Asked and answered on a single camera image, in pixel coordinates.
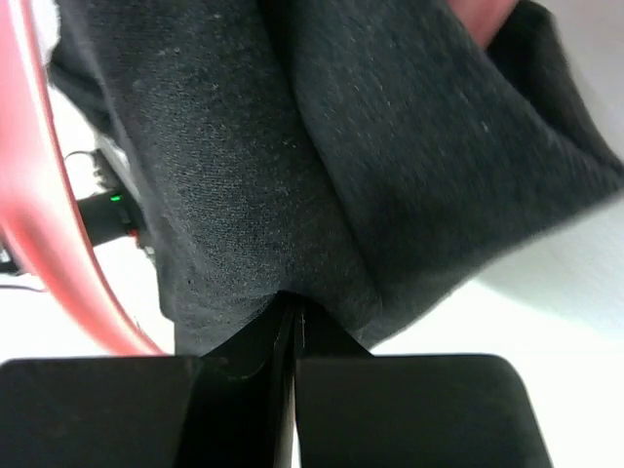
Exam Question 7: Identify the black trousers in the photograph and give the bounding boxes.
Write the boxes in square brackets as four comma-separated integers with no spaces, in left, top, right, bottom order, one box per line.
[50,1,623,355]

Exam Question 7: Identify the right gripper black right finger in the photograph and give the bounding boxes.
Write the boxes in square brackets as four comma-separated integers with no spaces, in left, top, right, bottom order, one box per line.
[293,305,552,468]

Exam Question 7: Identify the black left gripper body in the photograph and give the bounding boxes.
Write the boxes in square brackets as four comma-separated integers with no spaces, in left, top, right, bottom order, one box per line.
[77,148,154,254]

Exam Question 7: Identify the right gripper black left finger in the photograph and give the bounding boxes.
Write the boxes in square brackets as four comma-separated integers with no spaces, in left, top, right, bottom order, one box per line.
[1,296,294,467]

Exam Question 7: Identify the pink hanger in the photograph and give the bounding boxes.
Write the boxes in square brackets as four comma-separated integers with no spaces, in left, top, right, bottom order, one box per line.
[1,1,162,356]

